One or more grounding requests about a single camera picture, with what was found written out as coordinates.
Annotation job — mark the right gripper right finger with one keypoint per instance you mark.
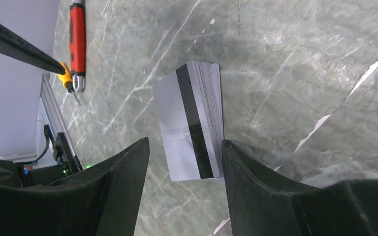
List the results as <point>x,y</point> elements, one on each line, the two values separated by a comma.
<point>264,203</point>

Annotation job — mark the aluminium frame rail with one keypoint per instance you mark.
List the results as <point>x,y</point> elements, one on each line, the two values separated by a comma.
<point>49,114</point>

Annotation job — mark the yellow handled screwdriver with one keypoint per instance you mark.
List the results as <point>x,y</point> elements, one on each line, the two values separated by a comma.
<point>67,82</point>

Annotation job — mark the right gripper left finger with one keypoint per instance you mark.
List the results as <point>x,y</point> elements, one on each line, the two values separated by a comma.
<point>102,200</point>

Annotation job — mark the silver credit card stack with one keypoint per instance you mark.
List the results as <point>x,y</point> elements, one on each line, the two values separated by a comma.
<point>190,113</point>

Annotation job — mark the red adjustable wrench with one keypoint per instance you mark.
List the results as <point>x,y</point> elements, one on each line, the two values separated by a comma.
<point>77,44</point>

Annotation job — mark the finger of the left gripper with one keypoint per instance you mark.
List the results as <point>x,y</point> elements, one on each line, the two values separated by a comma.
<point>14,46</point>

